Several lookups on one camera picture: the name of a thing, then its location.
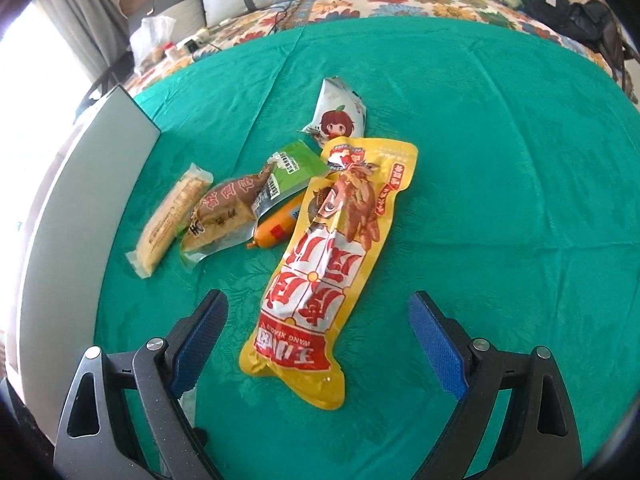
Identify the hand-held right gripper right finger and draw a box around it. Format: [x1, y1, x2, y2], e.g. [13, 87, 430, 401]
[408, 291, 583, 480]

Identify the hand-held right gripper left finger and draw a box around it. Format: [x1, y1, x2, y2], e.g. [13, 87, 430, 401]
[54, 289, 230, 480]

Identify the packed corn cob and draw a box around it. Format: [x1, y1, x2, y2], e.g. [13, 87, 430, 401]
[125, 162, 213, 278]

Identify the long yellow snack packet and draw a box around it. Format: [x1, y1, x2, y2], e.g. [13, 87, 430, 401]
[238, 136, 419, 411]

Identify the long white storage box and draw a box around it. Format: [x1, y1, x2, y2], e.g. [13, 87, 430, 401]
[15, 85, 162, 446]

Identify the white cartoon snack packet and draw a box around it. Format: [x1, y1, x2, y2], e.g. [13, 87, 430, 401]
[301, 76, 368, 150]

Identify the brown tofu snack packet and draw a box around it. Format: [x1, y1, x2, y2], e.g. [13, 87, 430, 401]
[180, 162, 276, 267]

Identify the orange sausage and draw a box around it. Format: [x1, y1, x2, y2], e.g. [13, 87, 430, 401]
[245, 192, 306, 251]

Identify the green blanket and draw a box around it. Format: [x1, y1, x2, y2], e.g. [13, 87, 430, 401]
[92, 15, 640, 480]

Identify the green snack packet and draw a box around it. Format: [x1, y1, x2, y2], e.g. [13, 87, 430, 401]
[252, 141, 331, 218]

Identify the dark wooden chair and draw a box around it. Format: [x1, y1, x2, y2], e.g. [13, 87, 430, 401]
[75, 57, 133, 116]

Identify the white plastic bag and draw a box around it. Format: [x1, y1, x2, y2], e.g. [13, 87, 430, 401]
[129, 15, 177, 73]

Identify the floral bedsheet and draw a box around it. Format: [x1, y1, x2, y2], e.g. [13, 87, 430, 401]
[122, 0, 640, 106]

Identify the brown handbag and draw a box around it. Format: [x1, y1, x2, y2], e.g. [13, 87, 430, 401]
[600, 7, 640, 106]

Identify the black clothes pile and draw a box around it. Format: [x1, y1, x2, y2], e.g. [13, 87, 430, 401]
[527, 0, 613, 53]

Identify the grey curtain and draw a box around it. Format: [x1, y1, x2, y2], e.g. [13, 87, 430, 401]
[35, 0, 131, 91]

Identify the dark cable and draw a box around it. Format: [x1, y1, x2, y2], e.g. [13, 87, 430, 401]
[270, 0, 351, 31]

